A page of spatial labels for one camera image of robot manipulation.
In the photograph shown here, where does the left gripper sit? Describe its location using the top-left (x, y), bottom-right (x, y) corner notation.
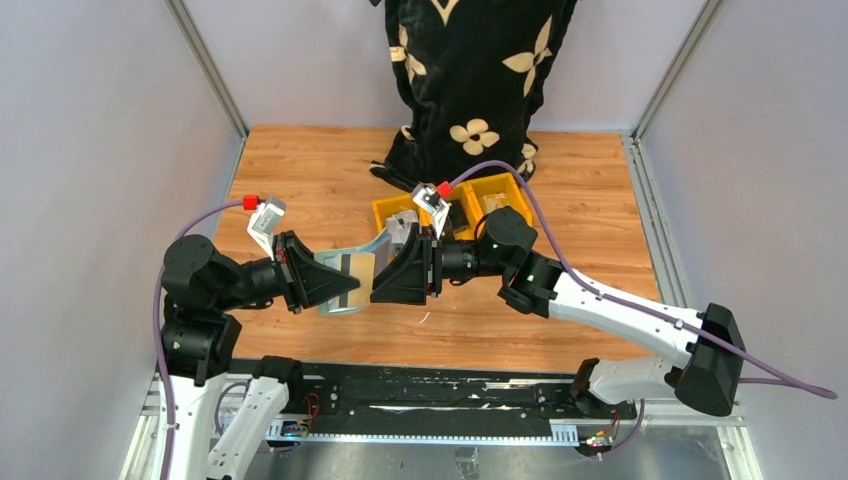
top-left (215, 228), bottom-right (361, 311)

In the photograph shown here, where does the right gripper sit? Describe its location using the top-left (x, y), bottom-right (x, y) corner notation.
top-left (370, 223), bottom-right (511, 307)

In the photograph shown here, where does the green card holder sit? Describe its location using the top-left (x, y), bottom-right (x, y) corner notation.
top-left (315, 228), bottom-right (391, 315)

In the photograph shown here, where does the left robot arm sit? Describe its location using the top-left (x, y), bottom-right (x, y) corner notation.
top-left (154, 233), bottom-right (361, 479)

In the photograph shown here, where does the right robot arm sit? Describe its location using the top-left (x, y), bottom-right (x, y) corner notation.
top-left (370, 207), bottom-right (745, 418)

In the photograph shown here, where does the silver cards stack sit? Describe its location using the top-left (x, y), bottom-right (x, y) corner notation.
top-left (386, 210), bottom-right (419, 256)

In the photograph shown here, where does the black cards stack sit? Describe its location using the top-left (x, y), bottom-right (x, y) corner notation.
top-left (443, 202), bottom-right (469, 239)

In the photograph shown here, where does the gold cards stack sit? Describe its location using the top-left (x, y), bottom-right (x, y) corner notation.
top-left (482, 192), bottom-right (512, 214)

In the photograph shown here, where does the yellow three-compartment bin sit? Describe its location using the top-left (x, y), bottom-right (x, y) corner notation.
top-left (372, 173), bottom-right (533, 240)

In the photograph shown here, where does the black floral blanket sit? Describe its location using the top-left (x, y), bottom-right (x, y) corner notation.
top-left (369, 0), bottom-right (578, 192)

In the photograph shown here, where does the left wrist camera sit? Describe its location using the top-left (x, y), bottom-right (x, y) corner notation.
top-left (243, 196), bottom-right (286, 258)

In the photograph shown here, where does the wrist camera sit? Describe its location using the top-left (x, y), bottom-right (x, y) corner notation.
top-left (243, 196), bottom-right (286, 258)
top-left (411, 182), bottom-right (453, 240)

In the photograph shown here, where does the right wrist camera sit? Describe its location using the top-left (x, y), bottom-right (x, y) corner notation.
top-left (411, 182), bottom-right (453, 240)

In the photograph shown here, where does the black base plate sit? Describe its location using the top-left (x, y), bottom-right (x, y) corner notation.
top-left (302, 362), bottom-right (638, 438)

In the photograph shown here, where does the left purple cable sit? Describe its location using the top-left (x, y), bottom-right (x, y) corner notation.
top-left (152, 200), bottom-right (266, 480)

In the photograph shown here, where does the aluminium frame rail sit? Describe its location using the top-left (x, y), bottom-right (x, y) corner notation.
top-left (142, 370), bottom-right (747, 446)

